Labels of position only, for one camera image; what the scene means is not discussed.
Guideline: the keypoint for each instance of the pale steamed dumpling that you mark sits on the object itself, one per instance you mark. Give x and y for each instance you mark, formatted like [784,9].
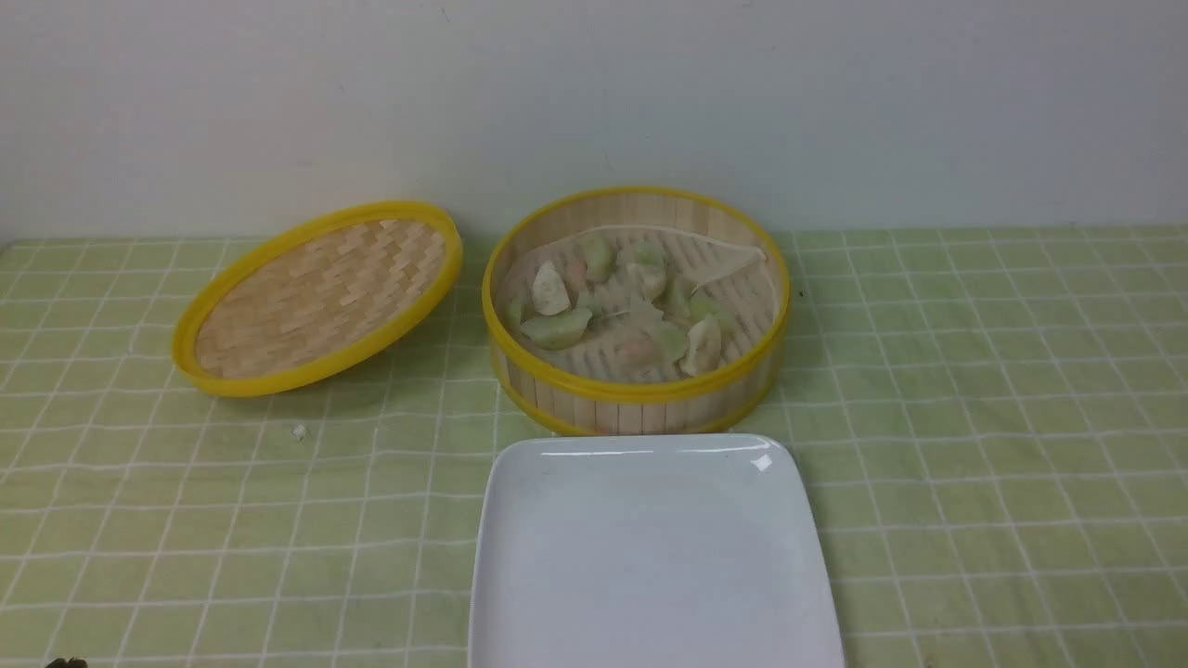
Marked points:
[549,292]
[704,347]

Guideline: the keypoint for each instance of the green steamed dumpling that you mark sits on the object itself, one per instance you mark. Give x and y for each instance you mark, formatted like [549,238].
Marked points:
[557,332]
[671,340]
[598,255]
[645,265]

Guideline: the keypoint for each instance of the pink steamed dumpling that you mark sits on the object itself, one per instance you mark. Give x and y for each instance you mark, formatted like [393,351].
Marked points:
[635,353]

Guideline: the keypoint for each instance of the white square plate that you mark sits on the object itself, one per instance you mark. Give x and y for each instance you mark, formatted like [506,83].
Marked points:
[650,551]

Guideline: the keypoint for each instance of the white steamer liner cloth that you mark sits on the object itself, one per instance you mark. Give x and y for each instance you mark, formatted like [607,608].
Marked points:
[705,276]

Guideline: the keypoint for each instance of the yellow rimmed bamboo steamer basket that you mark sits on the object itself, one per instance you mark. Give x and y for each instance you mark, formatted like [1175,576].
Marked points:
[572,405]

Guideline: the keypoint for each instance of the yellow rimmed bamboo steamer lid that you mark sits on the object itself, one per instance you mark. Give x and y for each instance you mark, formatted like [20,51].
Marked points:
[318,299]

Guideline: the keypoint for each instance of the green checkered tablecloth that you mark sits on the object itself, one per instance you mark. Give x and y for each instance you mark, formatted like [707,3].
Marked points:
[990,424]

